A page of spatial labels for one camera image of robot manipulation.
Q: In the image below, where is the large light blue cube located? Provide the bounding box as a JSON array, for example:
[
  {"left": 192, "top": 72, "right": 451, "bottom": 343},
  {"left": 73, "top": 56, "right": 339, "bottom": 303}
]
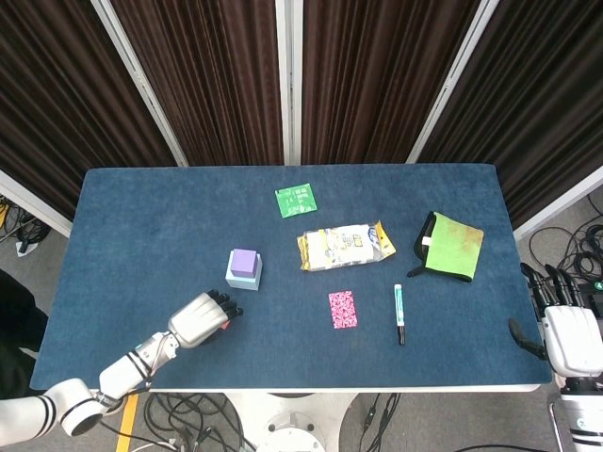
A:
[{"left": 224, "top": 252, "right": 264, "bottom": 292}]

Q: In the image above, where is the green foil sachet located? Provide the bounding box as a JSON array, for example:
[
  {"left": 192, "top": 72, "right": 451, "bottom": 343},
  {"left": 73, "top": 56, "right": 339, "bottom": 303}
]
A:
[{"left": 274, "top": 185, "right": 318, "bottom": 219}]

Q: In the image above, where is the red white patterned card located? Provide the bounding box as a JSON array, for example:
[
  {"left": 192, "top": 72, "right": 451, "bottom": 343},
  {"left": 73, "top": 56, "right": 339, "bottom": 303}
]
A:
[{"left": 328, "top": 290, "right": 359, "bottom": 331}]

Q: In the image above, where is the brown curtain panel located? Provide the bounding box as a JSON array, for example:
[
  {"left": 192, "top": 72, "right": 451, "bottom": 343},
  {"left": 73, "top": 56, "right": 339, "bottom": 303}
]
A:
[
  {"left": 301, "top": 0, "right": 481, "bottom": 165},
  {"left": 0, "top": 0, "right": 178, "bottom": 221},
  {"left": 110, "top": 0, "right": 285, "bottom": 167},
  {"left": 416, "top": 0, "right": 603, "bottom": 230}
]

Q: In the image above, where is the black cable with inline box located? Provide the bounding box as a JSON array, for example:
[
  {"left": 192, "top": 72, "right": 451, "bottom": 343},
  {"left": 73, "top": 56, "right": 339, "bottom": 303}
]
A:
[{"left": 362, "top": 393, "right": 401, "bottom": 452}]

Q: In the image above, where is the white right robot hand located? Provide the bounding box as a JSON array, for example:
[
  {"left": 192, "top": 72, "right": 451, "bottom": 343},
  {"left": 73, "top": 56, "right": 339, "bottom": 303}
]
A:
[{"left": 507, "top": 262, "right": 603, "bottom": 378}]

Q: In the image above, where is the green black fabric pouch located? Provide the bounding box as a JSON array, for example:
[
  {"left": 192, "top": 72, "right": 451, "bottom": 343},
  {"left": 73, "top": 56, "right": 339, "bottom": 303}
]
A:
[{"left": 407, "top": 211, "right": 485, "bottom": 283}]

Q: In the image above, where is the blue fabric table cover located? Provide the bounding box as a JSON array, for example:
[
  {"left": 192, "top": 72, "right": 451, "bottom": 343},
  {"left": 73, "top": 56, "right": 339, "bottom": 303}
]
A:
[{"left": 28, "top": 163, "right": 553, "bottom": 391}]

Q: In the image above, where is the white yellow snack package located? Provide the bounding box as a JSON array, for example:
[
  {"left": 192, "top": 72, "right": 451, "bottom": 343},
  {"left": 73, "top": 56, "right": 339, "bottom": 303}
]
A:
[{"left": 296, "top": 219, "right": 397, "bottom": 272}]

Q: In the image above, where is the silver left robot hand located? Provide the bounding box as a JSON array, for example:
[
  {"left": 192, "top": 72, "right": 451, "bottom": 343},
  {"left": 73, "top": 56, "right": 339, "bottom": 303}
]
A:
[{"left": 168, "top": 289, "right": 245, "bottom": 350}]

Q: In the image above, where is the green white marker pen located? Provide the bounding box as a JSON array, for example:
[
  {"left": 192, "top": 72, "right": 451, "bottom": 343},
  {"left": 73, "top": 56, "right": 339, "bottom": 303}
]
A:
[{"left": 393, "top": 283, "right": 407, "bottom": 346}]

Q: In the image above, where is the white table frame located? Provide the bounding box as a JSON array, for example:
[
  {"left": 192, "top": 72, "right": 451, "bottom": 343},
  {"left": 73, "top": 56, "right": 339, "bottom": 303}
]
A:
[{"left": 140, "top": 383, "right": 543, "bottom": 395}]

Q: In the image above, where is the person in black clothes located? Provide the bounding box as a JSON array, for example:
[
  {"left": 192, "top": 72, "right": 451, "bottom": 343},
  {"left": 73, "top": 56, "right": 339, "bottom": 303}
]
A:
[{"left": 0, "top": 267, "right": 51, "bottom": 401}]

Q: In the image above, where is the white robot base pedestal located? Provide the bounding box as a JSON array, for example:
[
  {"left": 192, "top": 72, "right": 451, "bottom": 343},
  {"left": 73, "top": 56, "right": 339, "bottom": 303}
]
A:
[{"left": 225, "top": 393, "right": 354, "bottom": 452}]

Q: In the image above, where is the black floor cable bundle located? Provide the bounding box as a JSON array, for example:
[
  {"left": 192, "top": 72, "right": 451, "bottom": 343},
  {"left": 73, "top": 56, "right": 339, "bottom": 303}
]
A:
[
  {"left": 527, "top": 195, "right": 603, "bottom": 283},
  {"left": 140, "top": 393, "right": 255, "bottom": 452},
  {"left": 0, "top": 197, "right": 51, "bottom": 246}
]

